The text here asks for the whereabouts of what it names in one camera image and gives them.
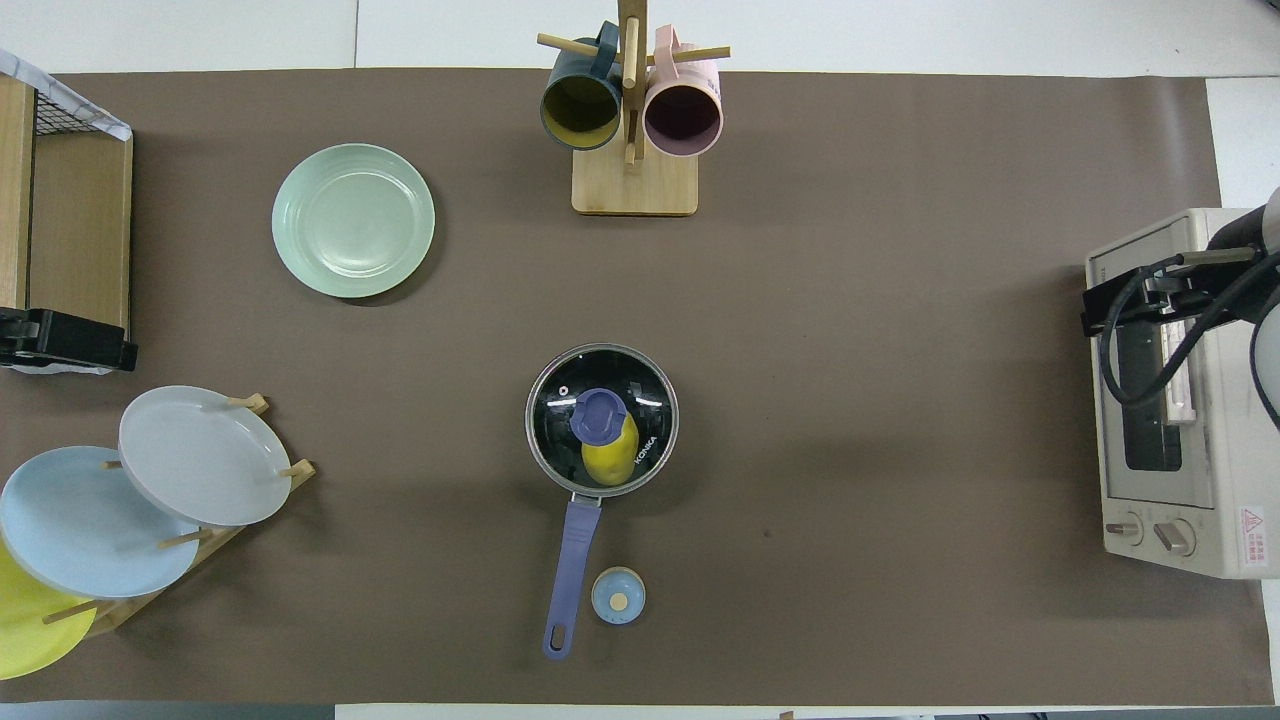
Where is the brown table mat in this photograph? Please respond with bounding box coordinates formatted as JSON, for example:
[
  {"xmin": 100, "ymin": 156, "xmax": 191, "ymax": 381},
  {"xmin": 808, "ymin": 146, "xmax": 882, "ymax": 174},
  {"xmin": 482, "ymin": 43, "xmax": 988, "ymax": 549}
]
[{"xmin": 0, "ymin": 68, "xmax": 1273, "ymax": 706}]

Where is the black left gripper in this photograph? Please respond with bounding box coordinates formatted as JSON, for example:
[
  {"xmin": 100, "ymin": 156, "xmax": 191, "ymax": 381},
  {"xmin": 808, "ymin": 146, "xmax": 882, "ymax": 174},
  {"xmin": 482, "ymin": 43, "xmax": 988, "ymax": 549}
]
[{"xmin": 0, "ymin": 308, "xmax": 139, "ymax": 373}]

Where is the grey plate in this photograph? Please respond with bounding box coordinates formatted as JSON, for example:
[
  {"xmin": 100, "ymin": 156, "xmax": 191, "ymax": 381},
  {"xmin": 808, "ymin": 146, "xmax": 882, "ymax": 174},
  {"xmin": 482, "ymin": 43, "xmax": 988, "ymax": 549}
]
[{"xmin": 118, "ymin": 385, "xmax": 294, "ymax": 528}]

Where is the black pot purple handle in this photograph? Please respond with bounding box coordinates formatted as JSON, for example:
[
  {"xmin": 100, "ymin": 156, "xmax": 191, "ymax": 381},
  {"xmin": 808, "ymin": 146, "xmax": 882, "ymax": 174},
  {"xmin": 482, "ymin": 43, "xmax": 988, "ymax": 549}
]
[{"xmin": 524, "ymin": 343, "xmax": 680, "ymax": 661}]

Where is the glass lid blue knob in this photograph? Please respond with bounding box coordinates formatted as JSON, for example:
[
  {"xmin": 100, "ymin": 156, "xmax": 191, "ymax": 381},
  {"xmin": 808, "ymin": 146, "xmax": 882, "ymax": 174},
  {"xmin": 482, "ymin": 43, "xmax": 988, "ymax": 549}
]
[{"xmin": 525, "ymin": 343, "xmax": 680, "ymax": 498}]

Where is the yellow toy potato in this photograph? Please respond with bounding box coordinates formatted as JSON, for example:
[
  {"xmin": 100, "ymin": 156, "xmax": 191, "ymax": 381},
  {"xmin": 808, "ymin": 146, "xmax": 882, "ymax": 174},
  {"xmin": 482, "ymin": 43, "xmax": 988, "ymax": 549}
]
[{"xmin": 581, "ymin": 412, "xmax": 641, "ymax": 488}]

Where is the wooden plate rack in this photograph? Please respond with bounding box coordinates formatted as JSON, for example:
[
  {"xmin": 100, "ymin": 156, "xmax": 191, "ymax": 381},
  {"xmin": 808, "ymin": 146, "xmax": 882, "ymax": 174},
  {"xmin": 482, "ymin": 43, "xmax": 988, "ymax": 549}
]
[{"xmin": 42, "ymin": 393, "xmax": 317, "ymax": 639}]

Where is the light blue plate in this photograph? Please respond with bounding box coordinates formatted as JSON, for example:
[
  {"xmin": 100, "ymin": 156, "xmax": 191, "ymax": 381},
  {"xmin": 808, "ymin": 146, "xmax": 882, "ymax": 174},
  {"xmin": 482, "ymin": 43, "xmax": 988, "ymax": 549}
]
[{"xmin": 0, "ymin": 446, "xmax": 202, "ymax": 600}]

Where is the yellow plate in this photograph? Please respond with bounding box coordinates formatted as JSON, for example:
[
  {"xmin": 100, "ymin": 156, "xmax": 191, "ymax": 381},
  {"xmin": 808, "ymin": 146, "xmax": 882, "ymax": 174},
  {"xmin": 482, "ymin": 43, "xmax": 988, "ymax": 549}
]
[{"xmin": 0, "ymin": 540, "xmax": 99, "ymax": 681}]

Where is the wooden mug tree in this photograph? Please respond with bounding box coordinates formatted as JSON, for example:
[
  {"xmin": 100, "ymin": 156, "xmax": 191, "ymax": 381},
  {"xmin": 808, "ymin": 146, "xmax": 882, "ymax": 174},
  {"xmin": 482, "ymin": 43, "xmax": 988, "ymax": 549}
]
[{"xmin": 537, "ymin": 0, "xmax": 732, "ymax": 217}]

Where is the pink mug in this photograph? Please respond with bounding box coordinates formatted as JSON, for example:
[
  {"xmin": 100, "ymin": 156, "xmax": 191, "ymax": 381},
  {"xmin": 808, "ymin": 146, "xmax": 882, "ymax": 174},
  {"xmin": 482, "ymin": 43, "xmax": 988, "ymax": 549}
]
[{"xmin": 643, "ymin": 25, "xmax": 724, "ymax": 158}]

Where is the mint green plate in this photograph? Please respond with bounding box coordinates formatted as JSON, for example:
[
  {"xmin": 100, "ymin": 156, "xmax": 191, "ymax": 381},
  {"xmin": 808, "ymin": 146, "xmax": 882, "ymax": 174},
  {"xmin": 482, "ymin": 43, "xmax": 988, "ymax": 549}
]
[{"xmin": 271, "ymin": 143, "xmax": 437, "ymax": 300}]

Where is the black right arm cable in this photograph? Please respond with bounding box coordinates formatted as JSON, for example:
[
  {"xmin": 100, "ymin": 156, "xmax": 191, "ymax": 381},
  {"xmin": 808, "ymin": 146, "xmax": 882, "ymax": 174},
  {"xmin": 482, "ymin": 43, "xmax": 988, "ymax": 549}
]
[{"xmin": 1098, "ymin": 250, "xmax": 1280, "ymax": 407}]

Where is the wooden shelf with wire basket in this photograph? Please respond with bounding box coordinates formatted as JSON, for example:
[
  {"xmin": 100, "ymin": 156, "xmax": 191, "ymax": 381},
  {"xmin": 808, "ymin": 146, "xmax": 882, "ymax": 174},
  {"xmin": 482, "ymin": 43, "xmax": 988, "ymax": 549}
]
[{"xmin": 0, "ymin": 75, "xmax": 135, "ymax": 341}]

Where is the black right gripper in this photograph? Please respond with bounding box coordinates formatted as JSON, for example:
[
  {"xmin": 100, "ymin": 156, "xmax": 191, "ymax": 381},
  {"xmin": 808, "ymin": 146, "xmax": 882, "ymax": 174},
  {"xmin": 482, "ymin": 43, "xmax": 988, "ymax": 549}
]
[{"xmin": 1080, "ymin": 265, "xmax": 1211, "ymax": 339}]

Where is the dark blue mug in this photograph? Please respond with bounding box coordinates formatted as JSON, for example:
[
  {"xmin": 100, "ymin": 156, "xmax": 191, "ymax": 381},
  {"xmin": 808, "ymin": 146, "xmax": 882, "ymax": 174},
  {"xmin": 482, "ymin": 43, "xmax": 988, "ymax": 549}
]
[{"xmin": 540, "ymin": 22, "xmax": 625, "ymax": 152}]

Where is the beige toaster oven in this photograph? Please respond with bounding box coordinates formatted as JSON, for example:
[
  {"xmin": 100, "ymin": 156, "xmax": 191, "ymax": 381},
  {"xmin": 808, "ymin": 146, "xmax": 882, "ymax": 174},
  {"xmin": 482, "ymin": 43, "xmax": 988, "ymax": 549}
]
[{"xmin": 1085, "ymin": 208, "xmax": 1280, "ymax": 581}]

